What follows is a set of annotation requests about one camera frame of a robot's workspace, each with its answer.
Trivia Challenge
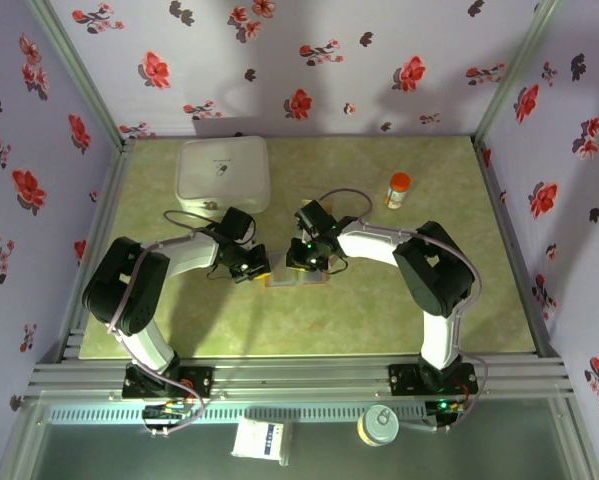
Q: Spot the white zip medicine pouch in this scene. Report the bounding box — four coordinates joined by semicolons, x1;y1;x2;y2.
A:
175;135;272;220

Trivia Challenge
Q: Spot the orange cap pill bottle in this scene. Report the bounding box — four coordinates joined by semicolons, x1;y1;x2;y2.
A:
382;172;412;211

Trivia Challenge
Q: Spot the small control circuit board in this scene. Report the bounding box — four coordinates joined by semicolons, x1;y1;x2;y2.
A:
142;399;189;437
425;397;466;432

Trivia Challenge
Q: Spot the white box with blue print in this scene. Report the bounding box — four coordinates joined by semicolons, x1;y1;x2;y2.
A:
230;418;293;467

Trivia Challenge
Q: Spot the tin can with pull tab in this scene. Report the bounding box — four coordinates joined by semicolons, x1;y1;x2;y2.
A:
356;403;400;447

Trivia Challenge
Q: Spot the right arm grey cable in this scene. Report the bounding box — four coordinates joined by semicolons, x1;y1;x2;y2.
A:
318;187;490;432

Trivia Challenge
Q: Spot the aluminium wide rail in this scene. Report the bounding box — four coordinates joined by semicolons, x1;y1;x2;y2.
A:
26;355;576;401

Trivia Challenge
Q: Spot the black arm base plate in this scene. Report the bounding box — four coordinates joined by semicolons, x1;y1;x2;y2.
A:
388;363;478;397
122;366;215;400

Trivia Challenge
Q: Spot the slotted grey cable duct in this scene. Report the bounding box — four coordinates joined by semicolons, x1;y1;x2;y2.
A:
47;403;430;425

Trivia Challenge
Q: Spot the aluminium side rail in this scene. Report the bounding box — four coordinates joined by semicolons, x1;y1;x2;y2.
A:
471;137;564;359
37;138;136;362

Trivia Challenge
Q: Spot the aluminium corner post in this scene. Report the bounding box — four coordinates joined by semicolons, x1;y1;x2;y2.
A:
472;0;563;141
26;0;130;146

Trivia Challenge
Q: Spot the aluminium lower frame bar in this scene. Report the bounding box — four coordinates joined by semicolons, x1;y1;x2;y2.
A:
561;397;599;480
0;397;48;480

